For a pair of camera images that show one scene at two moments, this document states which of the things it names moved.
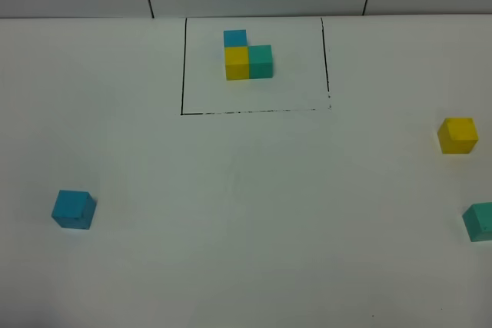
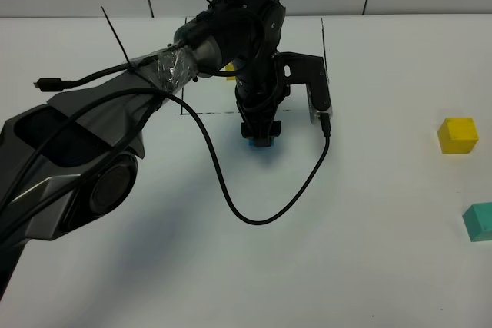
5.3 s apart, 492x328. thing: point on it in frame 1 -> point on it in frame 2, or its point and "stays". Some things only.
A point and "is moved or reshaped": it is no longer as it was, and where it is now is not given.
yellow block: x=457 y=135 stays
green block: x=477 y=221 stays
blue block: x=74 y=209 is moved or reshaped
